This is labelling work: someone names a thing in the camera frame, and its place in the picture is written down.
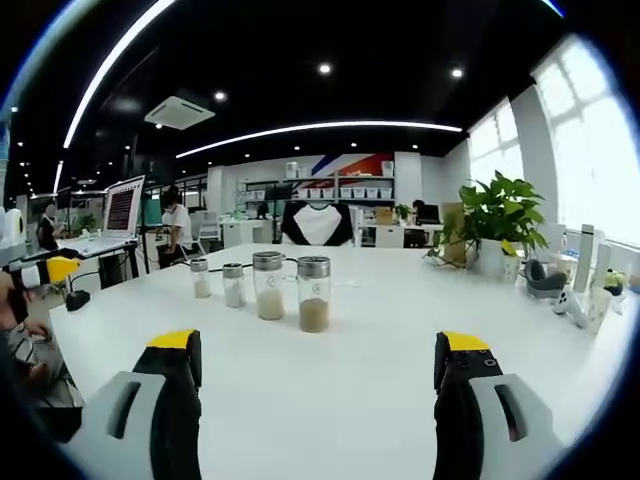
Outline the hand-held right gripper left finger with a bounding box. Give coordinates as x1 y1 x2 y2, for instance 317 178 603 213
62 328 204 480

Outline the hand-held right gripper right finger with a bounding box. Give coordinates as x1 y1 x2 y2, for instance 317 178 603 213
432 330 566 480

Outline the small seasoning bottle white powder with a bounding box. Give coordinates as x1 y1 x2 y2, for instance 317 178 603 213
190 258 214 300
222 262 248 309

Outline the large seasoning bottle beige powder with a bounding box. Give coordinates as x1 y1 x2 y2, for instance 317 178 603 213
252 251 287 322

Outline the large seasoning bottle brown powder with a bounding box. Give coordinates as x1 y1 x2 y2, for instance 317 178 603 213
297 256 332 334

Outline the tall white bottle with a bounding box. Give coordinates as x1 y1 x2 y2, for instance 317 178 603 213
573 224 597 295

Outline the person's left hand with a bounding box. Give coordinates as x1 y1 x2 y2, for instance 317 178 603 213
0 272 32 330

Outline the black round desk stand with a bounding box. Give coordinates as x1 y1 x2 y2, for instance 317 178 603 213
65 277 92 313

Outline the white standing desk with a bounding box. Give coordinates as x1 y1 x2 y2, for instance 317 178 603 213
55 233 140 291

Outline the open laptop with lit screen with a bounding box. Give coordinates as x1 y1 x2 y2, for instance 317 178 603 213
101 174 147 237

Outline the white mesh office chair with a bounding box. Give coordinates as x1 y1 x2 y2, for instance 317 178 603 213
191 209 222 253

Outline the white game controller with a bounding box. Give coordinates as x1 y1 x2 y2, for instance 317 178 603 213
552 288 590 330

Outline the small white pot yellow tag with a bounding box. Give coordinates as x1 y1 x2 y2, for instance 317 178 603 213
500 239 522 284

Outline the grey headset on stand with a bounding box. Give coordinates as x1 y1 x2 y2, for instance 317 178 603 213
523 258 567 301

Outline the white cup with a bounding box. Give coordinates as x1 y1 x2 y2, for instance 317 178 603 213
588 288 613 335

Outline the ceiling air conditioner panel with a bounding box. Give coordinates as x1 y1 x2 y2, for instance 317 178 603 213
144 95 217 131

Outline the green plush toy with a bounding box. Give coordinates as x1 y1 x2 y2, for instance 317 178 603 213
603 268 630 297

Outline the green leafy potted plant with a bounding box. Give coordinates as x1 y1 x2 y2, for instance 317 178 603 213
423 170 550 281

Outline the chair with black white shirt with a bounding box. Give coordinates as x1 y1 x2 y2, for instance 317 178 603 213
280 201 356 248

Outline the storage shelf with white bins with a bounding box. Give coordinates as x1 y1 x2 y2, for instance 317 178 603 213
283 159 397 202

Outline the narrow bright window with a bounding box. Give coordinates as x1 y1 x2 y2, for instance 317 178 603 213
466 98 526 187

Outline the large bright window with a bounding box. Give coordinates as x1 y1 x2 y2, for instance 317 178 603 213
531 34 640 247

